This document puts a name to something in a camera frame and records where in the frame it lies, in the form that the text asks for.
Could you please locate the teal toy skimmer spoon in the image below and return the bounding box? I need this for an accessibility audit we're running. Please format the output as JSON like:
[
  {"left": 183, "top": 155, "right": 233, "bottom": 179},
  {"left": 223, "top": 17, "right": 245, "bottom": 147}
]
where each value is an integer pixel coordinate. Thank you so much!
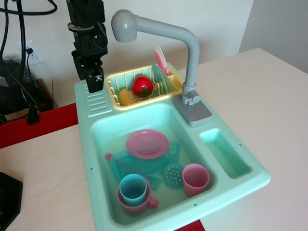
[{"left": 163, "top": 163, "right": 184, "bottom": 188}]

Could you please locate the yellow toy cup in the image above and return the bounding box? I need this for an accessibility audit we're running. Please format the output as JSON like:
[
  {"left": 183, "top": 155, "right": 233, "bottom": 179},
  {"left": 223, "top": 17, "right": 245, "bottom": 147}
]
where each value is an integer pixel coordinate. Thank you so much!
[{"left": 119, "top": 89, "right": 136, "bottom": 106}]

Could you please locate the pink utensil in rack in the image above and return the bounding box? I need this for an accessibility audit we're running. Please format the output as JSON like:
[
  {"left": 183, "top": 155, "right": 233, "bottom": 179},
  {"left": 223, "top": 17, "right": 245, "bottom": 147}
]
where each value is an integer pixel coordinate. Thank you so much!
[{"left": 154, "top": 44, "right": 170, "bottom": 76}]

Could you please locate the blue toy cup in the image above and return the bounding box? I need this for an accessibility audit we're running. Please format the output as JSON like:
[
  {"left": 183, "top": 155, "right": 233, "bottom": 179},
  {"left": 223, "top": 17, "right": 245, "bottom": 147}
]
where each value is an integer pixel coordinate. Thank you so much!
[{"left": 119, "top": 174, "right": 147, "bottom": 206}]

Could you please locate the black cable bundle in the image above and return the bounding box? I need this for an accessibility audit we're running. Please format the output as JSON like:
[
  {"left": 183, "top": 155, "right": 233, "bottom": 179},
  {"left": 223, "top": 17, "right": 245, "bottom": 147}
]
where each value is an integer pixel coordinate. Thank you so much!
[{"left": 0, "top": 0, "right": 58, "bottom": 123}]

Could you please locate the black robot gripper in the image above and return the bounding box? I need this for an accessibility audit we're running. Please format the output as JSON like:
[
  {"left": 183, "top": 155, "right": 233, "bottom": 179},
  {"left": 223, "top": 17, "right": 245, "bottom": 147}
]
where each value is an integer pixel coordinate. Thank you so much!
[{"left": 66, "top": 0, "right": 108, "bottom": 93}]

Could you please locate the teal toy tray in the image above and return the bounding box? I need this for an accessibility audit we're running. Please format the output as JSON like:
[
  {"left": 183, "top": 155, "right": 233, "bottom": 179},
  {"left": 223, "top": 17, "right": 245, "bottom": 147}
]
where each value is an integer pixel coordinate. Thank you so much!
[{"left": 105, "top": 151, "right": 170, "bottom": 182}]

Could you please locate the teal plate in rack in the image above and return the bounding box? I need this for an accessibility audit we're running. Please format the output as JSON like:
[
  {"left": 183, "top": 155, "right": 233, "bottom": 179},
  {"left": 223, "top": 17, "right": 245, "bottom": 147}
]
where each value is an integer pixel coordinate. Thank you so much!
[{"left": 151, "top": 63, "right": 176, "bottom": 94}]

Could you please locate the grey toy faucet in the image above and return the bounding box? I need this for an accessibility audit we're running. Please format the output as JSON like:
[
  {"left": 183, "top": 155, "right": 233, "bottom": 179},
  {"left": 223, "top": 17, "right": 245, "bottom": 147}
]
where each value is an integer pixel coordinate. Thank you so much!
[{"left": 111, "top": 10, "right": 212, "bottom": 127}]

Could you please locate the teal toy fork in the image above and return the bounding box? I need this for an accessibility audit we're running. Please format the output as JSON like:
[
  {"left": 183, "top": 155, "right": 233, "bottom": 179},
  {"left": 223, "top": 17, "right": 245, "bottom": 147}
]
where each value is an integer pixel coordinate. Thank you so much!
[{"left": 146, "top": 172, "right": 163, "bottom": 191}]

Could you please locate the pink toy plate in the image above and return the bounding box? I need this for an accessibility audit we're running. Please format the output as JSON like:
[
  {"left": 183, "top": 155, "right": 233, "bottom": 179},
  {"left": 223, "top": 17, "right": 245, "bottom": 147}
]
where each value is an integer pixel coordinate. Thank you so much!
[{"left": 126, "top": 129, "right": 169, "bottom": 159}]

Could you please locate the pink toy cup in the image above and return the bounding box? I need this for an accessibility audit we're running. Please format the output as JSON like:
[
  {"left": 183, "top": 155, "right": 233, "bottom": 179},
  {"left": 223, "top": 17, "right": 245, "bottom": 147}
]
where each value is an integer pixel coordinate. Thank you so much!
[{"left": 182, "top": 163, "right": 210, "bottom": 198}]

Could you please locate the teal smiley spatula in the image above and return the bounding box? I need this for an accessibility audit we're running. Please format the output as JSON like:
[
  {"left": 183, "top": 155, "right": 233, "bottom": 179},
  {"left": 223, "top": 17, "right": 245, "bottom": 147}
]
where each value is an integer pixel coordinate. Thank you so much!
[{"left": 166, "top": 141, "right": 180, "bottom": 163}]

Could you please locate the black base block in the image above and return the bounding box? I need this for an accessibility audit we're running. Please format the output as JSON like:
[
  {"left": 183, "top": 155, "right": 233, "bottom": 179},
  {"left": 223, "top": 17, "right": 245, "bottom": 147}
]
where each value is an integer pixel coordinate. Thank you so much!
[{"left": 0, "top": 172, "right": 23, "bottom": 231}]

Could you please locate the white wall outlet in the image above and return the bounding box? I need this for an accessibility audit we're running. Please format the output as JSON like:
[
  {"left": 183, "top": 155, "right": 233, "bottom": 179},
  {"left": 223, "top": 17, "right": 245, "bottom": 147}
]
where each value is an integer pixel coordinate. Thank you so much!
[{"left": 25, "top": 40, "right": 45, "bottom": 65}]

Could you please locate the red toy tomato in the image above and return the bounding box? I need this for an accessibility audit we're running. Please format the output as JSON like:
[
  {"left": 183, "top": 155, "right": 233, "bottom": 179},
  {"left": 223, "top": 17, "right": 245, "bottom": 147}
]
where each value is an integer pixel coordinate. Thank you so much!
[{"left": 132, "top": 76, "right": 154, "bottom": 98}]

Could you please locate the mint green toy sink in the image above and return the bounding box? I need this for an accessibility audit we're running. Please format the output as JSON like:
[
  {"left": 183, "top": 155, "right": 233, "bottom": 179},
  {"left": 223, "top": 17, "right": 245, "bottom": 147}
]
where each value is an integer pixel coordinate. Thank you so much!
[{"left": 75, "top": 80, "right": 270, "bottom": 231}]

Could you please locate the pink toy mug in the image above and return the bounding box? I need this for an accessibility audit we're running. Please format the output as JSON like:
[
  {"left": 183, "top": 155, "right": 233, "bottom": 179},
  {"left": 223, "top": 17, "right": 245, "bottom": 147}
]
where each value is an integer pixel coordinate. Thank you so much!
[{"left": 116, "top": 178, "right": 159, "bottom": 216}]

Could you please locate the yellow dish drying rack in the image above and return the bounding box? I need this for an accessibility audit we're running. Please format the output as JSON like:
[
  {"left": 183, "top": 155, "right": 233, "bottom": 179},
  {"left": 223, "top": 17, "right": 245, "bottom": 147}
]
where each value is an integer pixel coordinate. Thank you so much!
[{"left": 104, "top": 63, "right": 184, "bottom": 111}]

